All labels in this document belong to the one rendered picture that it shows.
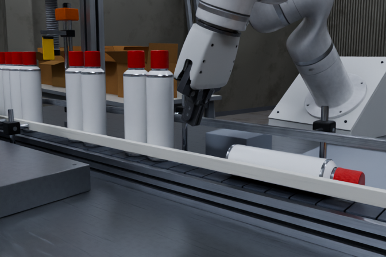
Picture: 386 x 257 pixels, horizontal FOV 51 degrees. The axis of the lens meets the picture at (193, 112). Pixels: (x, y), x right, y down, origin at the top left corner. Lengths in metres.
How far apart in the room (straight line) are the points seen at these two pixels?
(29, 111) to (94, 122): 0.26
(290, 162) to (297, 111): 0.75
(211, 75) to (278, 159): 0.17
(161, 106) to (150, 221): 0.22
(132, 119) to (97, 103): 0.13
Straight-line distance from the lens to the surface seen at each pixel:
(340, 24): 8.46
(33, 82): 1.11
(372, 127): 1.32
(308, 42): 1.14
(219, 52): 0.65
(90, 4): 1.13
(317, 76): 1.21
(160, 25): 6.43
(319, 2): 1.09
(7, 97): 1.21
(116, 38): 6.02
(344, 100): 1.28
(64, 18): 1.11
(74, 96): 0.95
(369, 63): 1.40
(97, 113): 0.90
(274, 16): 1.09
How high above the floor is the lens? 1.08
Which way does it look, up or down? 8 degrees down
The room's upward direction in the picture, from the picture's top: straight up
